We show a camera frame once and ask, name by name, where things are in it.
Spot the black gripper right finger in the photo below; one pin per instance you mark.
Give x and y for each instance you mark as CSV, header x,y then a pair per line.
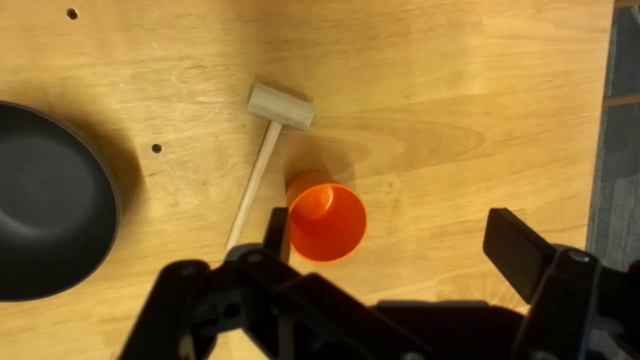
x,y
517,251

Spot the wooden mallet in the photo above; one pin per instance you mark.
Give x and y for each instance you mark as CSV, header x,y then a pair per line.
x,y
281,107

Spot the black bowl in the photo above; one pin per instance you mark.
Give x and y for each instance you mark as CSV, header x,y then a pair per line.
x,y
50,206

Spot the orange plastic cup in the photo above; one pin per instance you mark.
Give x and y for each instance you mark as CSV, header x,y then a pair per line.
x,y
327,223

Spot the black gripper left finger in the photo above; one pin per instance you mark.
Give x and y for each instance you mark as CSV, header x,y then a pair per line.
x,y
278,232

